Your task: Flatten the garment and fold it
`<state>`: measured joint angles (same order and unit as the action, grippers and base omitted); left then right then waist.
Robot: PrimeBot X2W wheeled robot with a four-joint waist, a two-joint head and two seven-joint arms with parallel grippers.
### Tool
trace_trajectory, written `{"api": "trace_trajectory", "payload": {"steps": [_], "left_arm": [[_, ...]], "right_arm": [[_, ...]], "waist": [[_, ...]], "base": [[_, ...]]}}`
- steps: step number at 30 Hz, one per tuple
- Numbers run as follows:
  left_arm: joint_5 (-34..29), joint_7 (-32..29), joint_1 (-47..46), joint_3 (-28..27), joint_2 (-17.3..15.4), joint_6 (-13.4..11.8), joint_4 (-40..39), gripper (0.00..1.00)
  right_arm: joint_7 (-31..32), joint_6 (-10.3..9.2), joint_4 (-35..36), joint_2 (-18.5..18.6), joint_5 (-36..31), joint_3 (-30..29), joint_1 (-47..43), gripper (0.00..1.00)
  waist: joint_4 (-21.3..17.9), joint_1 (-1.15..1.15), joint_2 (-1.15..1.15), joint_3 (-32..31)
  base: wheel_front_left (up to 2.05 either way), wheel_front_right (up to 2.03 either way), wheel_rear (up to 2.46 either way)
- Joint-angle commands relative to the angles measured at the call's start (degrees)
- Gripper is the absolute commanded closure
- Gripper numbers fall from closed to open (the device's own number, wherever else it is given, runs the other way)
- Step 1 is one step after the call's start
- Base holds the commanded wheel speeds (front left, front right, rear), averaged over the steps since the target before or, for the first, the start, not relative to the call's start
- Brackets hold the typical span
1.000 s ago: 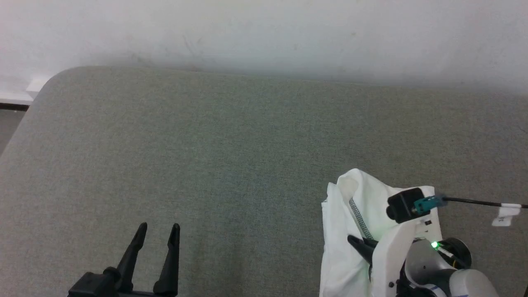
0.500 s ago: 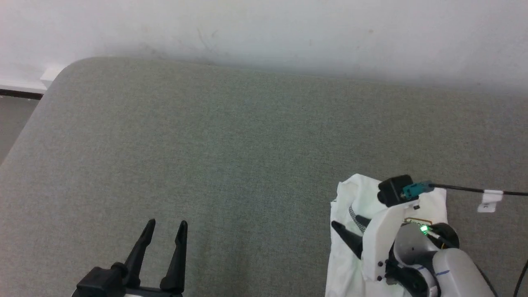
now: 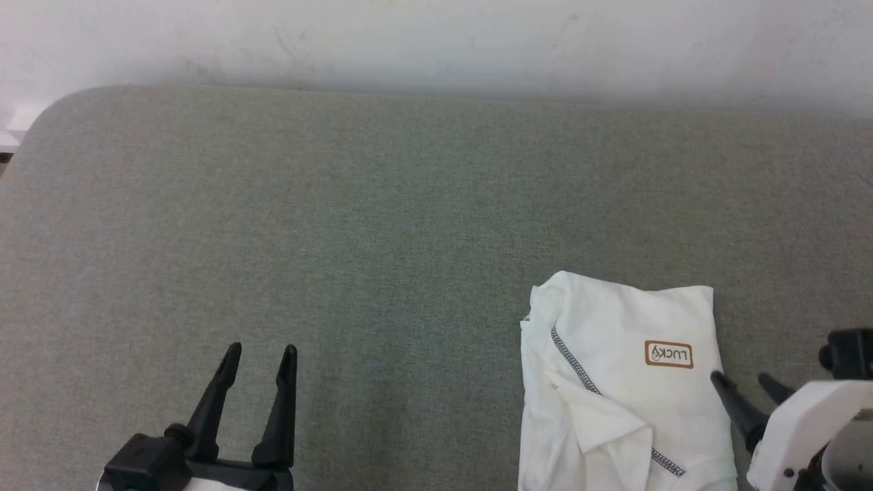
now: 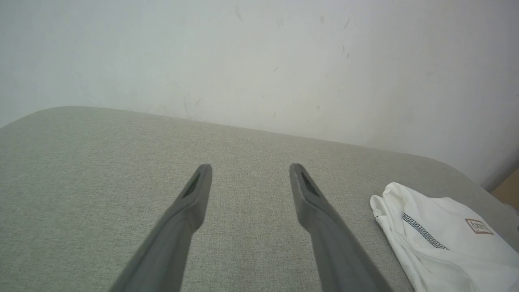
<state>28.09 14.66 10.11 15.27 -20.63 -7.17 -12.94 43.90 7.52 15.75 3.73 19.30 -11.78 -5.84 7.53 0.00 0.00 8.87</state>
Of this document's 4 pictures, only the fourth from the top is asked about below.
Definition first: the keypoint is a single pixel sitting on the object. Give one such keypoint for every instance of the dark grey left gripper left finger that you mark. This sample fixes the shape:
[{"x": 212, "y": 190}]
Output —
[{"x": 170, "y": 247}]

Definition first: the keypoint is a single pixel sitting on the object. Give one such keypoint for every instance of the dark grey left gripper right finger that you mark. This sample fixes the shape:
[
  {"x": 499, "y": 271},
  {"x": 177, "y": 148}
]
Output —
[{"x": 336, "y": 255}]

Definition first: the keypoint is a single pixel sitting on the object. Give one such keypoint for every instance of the white long-sleeve garment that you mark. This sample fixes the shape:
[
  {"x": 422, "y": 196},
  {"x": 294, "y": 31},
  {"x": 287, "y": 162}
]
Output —
[{"x": 446, "y": 259}]

